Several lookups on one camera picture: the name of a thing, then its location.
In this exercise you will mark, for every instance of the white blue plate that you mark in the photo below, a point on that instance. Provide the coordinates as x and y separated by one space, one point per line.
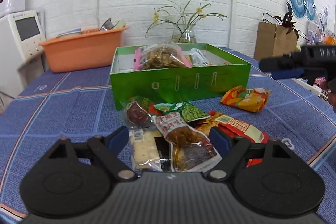
69 33

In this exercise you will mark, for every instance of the medium blue round wall decoration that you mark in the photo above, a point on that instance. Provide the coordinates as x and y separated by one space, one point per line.
311 9

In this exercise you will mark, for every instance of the clear packet of brown meat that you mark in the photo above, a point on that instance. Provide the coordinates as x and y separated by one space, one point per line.
183 134

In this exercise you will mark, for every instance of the silver white snack packet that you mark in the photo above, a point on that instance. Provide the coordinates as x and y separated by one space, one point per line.
199 56

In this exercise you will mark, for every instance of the green pea packet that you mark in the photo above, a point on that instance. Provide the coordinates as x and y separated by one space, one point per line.
189 111

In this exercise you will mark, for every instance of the glass vase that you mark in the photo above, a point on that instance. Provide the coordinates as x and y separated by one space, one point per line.
184 35

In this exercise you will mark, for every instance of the orange plastic basin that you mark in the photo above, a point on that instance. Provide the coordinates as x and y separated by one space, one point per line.
81 52

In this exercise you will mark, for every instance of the white box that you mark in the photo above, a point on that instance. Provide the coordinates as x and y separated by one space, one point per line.
309 87

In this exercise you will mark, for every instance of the green cardboard box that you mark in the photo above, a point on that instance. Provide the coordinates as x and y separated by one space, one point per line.
178 82

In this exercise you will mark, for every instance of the clear cracker packet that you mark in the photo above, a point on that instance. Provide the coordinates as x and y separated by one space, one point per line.
143 150

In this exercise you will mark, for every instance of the clear packet with pink edge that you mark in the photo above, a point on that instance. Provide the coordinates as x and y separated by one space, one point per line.
160 56

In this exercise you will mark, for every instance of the metal bowl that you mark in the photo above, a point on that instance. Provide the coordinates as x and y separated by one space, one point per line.
106 25

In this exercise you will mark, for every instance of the red date packet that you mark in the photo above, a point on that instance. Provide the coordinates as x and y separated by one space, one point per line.
136 112

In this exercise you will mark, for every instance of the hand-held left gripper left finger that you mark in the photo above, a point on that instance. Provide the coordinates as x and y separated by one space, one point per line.
118 138

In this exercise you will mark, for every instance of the red snack packet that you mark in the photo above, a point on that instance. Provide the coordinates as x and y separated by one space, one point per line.
244 132

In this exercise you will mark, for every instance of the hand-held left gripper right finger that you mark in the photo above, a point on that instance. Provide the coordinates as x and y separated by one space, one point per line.
219 141

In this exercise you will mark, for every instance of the person's right hand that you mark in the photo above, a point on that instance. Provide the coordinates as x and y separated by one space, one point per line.
332 99

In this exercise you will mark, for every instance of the black snack packet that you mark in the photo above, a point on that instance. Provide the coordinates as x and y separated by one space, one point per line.
163 154

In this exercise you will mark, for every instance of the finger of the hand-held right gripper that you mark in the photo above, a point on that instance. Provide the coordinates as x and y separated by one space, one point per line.
275 63
287 74

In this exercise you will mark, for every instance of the dark purple plant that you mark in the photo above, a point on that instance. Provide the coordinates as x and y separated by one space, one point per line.
287 20

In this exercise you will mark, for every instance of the white dispenser with screen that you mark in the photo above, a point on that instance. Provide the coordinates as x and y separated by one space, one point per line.
15 56

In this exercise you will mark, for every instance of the blue printed tablecloth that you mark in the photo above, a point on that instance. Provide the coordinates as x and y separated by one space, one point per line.
65 108

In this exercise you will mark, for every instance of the pale bowl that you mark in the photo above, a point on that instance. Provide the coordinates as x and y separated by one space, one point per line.
119 24

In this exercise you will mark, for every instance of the orange yellow snack packet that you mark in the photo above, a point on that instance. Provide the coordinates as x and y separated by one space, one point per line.
246 99

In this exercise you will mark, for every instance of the yellow flower stems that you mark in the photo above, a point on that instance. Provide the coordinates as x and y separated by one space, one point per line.
183 15

